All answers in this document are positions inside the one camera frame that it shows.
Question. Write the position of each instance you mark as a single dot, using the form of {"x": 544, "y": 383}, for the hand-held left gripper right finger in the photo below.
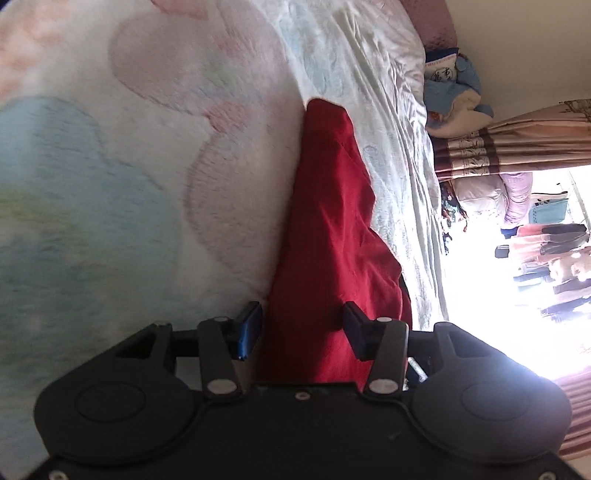
{"x": 353, "y": 334}

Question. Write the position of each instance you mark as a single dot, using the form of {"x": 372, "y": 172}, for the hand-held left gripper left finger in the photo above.
{"x": 249, "y": 334}

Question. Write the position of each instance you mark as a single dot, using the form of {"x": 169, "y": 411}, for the red garment with black stripe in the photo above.
{"x": 337, "y": 221}

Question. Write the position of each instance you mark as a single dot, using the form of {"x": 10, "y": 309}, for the pile of folded clothes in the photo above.
{"x": 554, "y": 258}

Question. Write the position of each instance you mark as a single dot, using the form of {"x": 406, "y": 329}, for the dark floral cloth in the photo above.
{"x": 453, "y": 212}

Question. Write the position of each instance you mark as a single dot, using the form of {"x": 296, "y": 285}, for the fluffy floral blanket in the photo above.
{"x": 129, "y": 184}

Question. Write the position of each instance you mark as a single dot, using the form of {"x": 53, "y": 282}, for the purple bedding pile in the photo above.
{"x": 498, "y": 196}

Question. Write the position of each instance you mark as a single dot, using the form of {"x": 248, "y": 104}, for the brown striped curtain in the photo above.
{"x": 503, "y": 143}
{"x": 577, "y": 415}

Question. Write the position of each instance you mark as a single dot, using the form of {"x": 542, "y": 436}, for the pale floral bed sheet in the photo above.
{"x": 378, "y": 92}

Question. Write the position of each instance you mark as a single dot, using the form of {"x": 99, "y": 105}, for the blue plush toy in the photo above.
{"x": 455, "y": 92}

